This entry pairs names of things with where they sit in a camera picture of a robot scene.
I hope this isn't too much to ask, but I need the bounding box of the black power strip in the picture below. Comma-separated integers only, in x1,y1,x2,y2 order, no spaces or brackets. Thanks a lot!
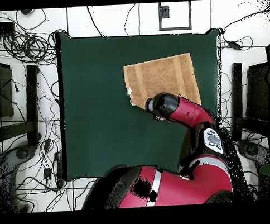
53,150,66,188

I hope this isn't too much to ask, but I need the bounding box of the small black power adapter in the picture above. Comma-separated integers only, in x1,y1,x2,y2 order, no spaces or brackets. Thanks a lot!
42,168,53,180

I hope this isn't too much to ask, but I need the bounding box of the large black case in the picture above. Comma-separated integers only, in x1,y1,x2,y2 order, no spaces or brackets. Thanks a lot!
243,62,270,122

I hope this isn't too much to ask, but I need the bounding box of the curved black cable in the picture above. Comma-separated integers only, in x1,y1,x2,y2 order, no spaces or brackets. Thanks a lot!
86,4,105,39

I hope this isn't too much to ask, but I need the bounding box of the tan terry towel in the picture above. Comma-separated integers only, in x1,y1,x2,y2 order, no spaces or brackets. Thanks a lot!
123,52,203,111

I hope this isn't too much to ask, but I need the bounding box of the dark green table cloth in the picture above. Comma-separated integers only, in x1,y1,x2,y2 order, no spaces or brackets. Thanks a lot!
55,25,227,182

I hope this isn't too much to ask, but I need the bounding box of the flat black box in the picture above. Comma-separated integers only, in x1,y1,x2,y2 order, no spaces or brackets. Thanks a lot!
0,21,17,35

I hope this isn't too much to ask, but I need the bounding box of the dark grey square frame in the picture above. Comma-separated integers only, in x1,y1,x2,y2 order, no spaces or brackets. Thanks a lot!
158,1,193,31

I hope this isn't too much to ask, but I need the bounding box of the black inline power adapter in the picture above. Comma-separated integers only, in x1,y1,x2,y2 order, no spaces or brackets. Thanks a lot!
226,40,243,51

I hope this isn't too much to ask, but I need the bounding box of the black cable coil bundle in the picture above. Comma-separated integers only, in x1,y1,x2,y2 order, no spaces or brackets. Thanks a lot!
1,28,68,68

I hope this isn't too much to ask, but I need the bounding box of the long black bar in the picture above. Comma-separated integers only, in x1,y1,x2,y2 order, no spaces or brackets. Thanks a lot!
23,64,42,147

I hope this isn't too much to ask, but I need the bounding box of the grey chair base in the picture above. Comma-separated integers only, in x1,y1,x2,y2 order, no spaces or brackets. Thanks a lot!
0,144,40,214
235,139,270,169

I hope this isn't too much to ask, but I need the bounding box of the black monitor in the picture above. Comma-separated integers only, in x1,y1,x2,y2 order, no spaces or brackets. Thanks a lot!
0,60,15,118

